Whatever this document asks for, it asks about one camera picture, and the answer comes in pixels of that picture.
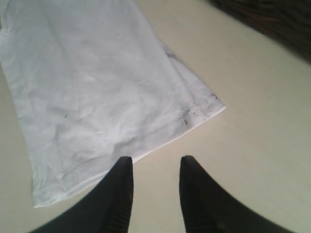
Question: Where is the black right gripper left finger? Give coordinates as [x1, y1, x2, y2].
[34, 156, 134, 233]

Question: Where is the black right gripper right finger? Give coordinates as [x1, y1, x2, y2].
[179, 155, 289, 233]

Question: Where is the white t-shirt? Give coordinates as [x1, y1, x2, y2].
[0, 0, 225, 208]

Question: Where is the dark brown wicker basket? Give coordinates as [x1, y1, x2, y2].
[212, 0, 311, 62]

